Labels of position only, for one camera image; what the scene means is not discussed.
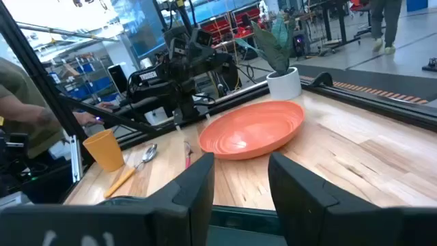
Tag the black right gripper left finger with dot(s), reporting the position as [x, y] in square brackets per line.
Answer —
[191, 205]

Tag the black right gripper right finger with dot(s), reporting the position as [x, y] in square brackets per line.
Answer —
[300, 205]

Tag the orange plastic plate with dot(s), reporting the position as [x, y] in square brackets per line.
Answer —
[252, 130]

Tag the yellow-orange plastic cup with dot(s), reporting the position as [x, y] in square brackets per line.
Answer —
[104, 150]

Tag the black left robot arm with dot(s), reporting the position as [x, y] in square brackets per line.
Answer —
[160, 85]

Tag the shelf with red bins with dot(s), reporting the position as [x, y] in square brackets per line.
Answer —
[222, 27]

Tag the large blue screen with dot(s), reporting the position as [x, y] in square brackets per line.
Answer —
[143, 27]

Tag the green leafy plant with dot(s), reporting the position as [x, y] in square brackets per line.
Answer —
[273, 51]

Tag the white plant pot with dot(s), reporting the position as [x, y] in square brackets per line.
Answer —
[283, 85]

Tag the shelf with blue bins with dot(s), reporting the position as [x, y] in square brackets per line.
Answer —
[88, 85]

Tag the silver aluminium profile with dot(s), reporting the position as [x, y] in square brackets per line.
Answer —
[76, 160]

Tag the black hazard-striped floor mat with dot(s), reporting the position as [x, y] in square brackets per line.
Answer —
[358, 77]

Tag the black desk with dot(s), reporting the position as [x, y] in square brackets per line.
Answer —
[338, 20]

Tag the person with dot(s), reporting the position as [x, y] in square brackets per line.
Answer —
[389, 20]
[20, 89]

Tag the black aluminium table frame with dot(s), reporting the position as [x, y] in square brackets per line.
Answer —
[375, 104]

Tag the black curved bracket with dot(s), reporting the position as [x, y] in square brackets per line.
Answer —
[322, 79]

